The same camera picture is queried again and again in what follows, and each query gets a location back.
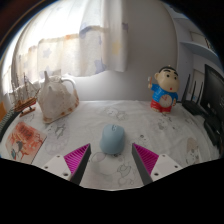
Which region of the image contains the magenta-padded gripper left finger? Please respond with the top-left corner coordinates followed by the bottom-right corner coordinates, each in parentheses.
top-left (41, 143), bottom-right (92, 186)

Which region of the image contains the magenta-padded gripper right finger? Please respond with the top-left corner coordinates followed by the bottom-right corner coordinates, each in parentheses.
top-left (131, 143), bottom-right (184, 186)

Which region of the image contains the light blue computer mouse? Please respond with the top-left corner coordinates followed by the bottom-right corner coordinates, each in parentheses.
top-left (99, 123), bottom-right (126, 155)

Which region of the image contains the red printed mouse pad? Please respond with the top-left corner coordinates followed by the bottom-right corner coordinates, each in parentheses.
top-left (4, 121), bottom-right (48, 165)

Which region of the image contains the white cartoon-print tablecloth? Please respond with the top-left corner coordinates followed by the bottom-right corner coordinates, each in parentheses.
top-left (0, 99), bottom-right (223, 192)

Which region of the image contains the large white conch shell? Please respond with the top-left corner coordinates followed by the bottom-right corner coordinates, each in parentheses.
top-left (36, 70), bottom-right (80, 125)

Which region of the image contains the black router with antennas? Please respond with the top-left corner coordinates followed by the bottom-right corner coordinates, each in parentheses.
top-left (180, 73), bottom-right (209, 117)

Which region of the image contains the cartoon boy figure clock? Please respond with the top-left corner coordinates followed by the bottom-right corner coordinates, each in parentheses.
top-left (147, 65), bottom-right (181, 115)

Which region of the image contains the wooden model sailing ship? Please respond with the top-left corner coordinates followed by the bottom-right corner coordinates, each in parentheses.
top-left (11, 73), bottom-right (41, 118)

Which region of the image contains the black computer monitor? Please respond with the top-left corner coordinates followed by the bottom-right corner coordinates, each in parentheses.
top-left (199, 63), bottom-right (224, 148)

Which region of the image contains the white star-print curtain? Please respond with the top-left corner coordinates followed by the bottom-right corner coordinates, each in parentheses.
top-left (11, 0), bottom-right (129, 88)

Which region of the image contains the white wall shelf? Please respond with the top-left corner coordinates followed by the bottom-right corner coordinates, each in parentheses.
top-left (179, 40), bottom-right (219, 63)

